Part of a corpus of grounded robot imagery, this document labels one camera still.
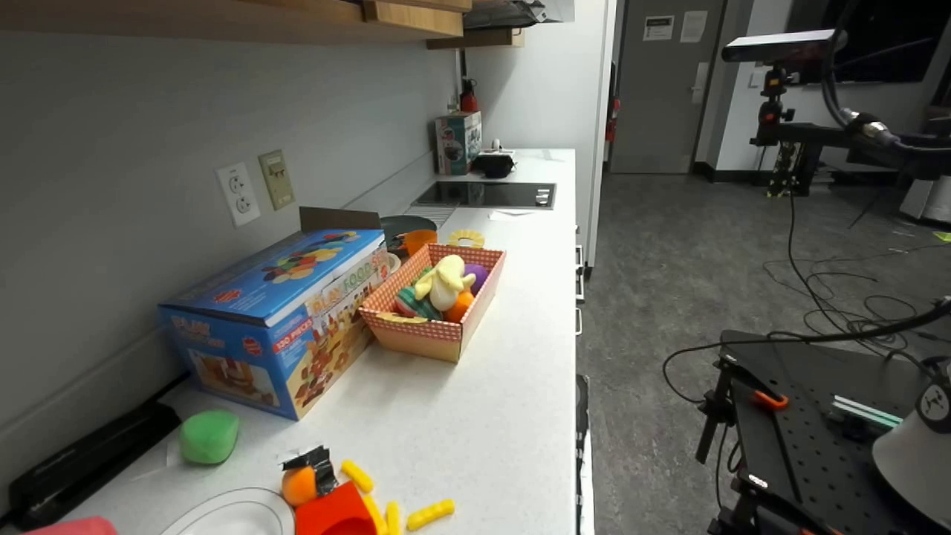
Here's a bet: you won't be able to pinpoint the wooden cabinet door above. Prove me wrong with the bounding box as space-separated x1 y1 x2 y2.
359 0 474 37

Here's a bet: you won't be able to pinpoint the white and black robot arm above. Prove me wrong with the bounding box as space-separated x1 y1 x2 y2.
872 360 951 528

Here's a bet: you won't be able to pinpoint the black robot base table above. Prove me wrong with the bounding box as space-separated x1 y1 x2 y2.
695 329 948 535

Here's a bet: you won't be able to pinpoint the purple toy eggplant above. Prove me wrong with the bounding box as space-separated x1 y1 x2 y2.
468 262 487 293

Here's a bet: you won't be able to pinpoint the yellow plush banana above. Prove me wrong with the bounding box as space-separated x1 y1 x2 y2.
413 256 474 312

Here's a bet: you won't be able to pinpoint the orange toy fruit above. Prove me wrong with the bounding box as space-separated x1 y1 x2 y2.
444 290 475 320

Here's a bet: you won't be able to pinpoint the green toy vegetable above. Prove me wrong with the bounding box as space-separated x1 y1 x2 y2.
396 286 444 320

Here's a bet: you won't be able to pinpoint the orange plastic cup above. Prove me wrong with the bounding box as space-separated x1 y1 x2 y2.
402 229 438 257

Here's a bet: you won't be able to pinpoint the black induction cooktop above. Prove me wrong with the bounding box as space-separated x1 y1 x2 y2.
420 180 555 207

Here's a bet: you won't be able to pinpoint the dark grey round tray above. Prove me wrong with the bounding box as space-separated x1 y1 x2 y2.
381 213 438 248

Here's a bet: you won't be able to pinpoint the black bowl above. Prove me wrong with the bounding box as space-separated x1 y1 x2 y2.
474 150 514 177

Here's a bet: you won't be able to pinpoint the red checkered cardboard basket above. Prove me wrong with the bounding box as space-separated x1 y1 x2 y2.
359 242 505 361

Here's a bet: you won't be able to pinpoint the colourful carton by stove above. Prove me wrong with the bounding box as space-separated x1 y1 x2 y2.
433 112 481 174

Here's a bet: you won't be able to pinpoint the blue toy food box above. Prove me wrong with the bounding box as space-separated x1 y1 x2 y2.
162 229 393 418

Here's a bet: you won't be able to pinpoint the orange and black toy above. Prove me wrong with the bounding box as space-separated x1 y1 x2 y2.
283 445 337 505

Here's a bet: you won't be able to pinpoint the yellow toy fries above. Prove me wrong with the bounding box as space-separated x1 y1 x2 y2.
338 458 457 535

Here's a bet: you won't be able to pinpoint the red toy fries holder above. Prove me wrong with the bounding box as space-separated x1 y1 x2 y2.
294 485 377 535

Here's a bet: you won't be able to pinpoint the green toy food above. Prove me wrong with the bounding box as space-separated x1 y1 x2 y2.
178 409 242 465

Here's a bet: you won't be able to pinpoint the pink folded cloth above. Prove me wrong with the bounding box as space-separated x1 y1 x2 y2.
22 517 120 535

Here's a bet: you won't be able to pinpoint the beige wall plate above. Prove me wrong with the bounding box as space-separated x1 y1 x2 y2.
258 150 294 207

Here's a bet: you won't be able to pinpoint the white wall outlet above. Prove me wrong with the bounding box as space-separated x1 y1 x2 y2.
216 162 263 225

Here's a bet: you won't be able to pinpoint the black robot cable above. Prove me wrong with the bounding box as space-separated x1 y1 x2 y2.
656 48 951 404

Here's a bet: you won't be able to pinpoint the black camera on boom stand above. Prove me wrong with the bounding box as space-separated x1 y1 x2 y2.
722 27 951 196

